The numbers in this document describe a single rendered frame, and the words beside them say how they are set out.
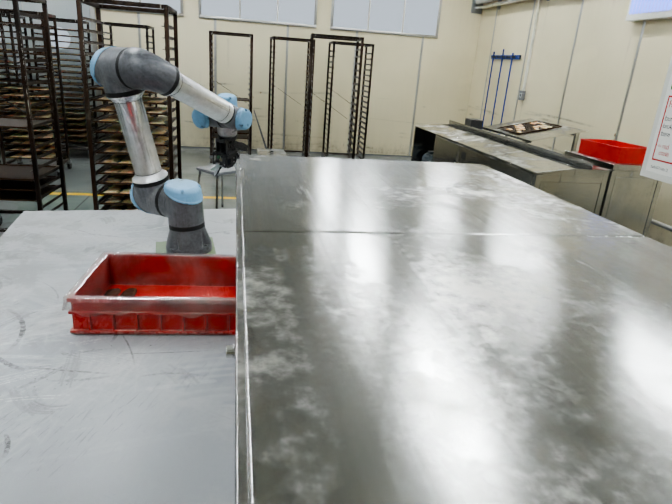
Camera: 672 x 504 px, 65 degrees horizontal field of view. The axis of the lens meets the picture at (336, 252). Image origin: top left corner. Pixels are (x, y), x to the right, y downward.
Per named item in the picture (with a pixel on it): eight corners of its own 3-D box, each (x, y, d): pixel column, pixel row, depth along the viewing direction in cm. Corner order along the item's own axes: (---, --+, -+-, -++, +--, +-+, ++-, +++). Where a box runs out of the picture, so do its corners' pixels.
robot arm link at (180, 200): (185, 230, 167) (181, 188, 162) (156, 222, 174) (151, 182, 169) (212, 220, 177) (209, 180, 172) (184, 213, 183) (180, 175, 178)
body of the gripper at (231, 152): (212, 165, 207) (211, 136, 201) (225, 159, 214) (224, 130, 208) (228, 170, 205) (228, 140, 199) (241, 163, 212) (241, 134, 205)
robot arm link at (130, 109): (162, 224, 174) (112, 51, 146) (132, 216, 181) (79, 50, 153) (189, 209, 183) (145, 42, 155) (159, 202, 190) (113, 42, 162)
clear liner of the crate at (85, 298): (104, 280, 158) (101, 249, 155) (268, 283, 164) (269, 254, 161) (63, 335, 127) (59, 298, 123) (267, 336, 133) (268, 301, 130)
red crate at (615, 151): (576, 152, 485) (579, 138, 481) (609, 153, 494) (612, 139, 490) (616, 163, 439) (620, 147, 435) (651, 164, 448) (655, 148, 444)
